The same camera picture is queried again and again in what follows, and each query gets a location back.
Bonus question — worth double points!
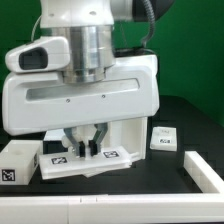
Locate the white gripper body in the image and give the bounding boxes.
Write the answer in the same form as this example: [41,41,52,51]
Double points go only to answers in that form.
[2,37,159,135]

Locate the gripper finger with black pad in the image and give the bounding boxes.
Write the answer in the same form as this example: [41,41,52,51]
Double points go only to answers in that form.
[89,123,108,156]
[64,128,85,157]

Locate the white cabinet body box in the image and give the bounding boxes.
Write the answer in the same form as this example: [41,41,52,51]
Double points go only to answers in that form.
[61,116,149,163]

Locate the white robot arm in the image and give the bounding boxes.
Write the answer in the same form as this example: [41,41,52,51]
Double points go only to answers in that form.
[2,0,174,157]

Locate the white cabinet top block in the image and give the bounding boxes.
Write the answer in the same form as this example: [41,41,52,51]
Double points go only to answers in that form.
[0,140,43,185]

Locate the white base marker plate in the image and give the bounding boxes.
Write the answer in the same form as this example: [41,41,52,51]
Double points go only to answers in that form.
[44,129,64,141]

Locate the white L-shaped fence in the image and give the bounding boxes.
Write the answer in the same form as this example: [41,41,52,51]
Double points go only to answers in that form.
[0,151,224,224]

